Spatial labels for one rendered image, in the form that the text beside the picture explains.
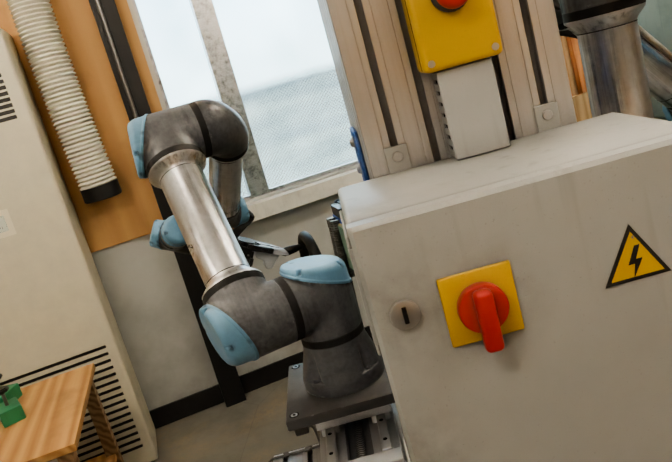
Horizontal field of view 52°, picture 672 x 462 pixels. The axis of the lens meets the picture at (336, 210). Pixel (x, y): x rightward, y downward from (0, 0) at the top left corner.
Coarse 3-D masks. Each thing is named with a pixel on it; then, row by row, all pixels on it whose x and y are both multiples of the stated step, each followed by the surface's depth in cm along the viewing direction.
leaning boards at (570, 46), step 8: (568, 40) 325; (576, 40) 324; (568, 48) 327; (576, 48) 324; (568, 56) 331; (576, 56) 324; (568, 64) 331; (576, 64) 325; (568, 72) 331; (576, 72) 327; (576, 80) 329; (584, 80) 327; (576, 88) 333; (584, 88) 327; (576, 96) 314; (584, 96) 315; (576, 104) 314; (584, 104) 315; (576, 112) 314; (584, 112) 316
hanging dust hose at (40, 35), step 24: (24, 0) 258; (48, 0) 264; (24, 24) 259; (48, 24) 263; (24, 48) 263; (48, 48) 262; (48, 72) 263; (72, 72) 268; (48, 96) 266; (72, 96) 266; (72, 120) 267; (72, 144) 269; (96, 144) 272; (96, 168) 272; (96, 192) 273; (120, 192) 280
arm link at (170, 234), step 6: (168, 222) 164; (174, 222) 164; (162, 228) 165; (168, 228) 164; (174, 228) 164; (162, 234) 167; (168, 234) 164; (174, 234) 164; (180, 234) 164; (162, 240) 171; (168, 240) 164; (174, 240) 164; (180, 240) 164; (168, 246) 172; (174, 246) 167; (180, 246) 170
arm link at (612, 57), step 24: (576, 0) 98; (600, 0) 96; (624, 0) 96; (576, 24) 100; (600, 24) 98; (624, 24) 98; (600, 48) 99; (624, 48) 99; (600, 72) 101; (624, 72) 99; (600, 96) 102; (624, 96) 100; (648, 96) 101
